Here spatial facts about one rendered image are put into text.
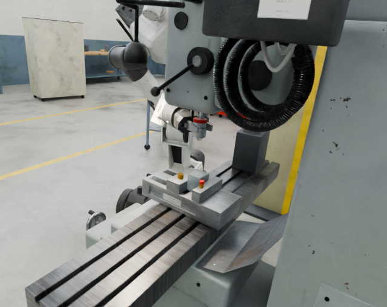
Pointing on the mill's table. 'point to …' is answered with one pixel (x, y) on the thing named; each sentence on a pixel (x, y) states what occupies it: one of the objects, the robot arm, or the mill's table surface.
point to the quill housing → (179, 46)
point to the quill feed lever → (199, 58)
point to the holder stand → (249, 150)
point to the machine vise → (195, 199)
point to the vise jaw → (177, 187)
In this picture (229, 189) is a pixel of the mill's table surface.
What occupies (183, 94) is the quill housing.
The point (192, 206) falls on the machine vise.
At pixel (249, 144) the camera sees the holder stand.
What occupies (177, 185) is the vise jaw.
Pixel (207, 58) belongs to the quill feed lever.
